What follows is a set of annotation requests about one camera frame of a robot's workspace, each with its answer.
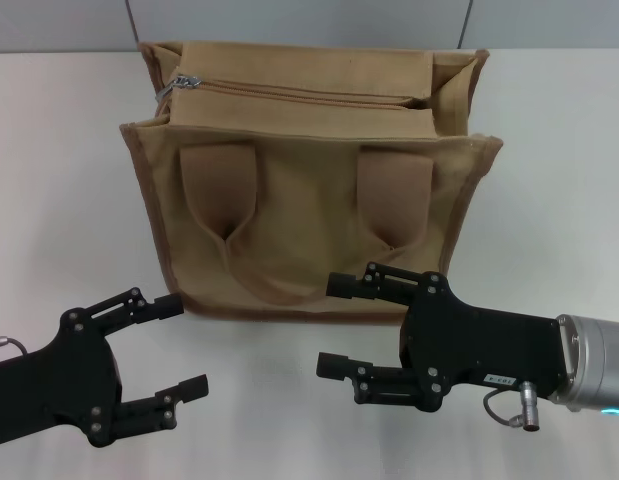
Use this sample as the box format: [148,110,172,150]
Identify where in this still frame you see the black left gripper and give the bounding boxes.
[0,287,210,454]

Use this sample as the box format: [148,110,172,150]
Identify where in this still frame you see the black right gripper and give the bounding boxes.
[316,260,561,414]

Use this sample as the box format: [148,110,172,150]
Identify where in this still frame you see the khaki canvas food bag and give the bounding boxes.
[118,40,505,317]

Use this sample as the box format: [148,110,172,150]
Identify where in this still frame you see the silver metal zipper pull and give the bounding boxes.
[161,73,203,101]

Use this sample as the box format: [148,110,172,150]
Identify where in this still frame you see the left gripper cable with connectors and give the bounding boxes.
[0,335,28,365]

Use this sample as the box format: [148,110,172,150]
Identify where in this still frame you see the gripper cable with connectors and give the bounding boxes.
[0,335,28,365]
[481,379,541,433]

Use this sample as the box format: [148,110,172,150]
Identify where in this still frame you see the right gripper cable with connectors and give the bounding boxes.
[481,379,541,433]

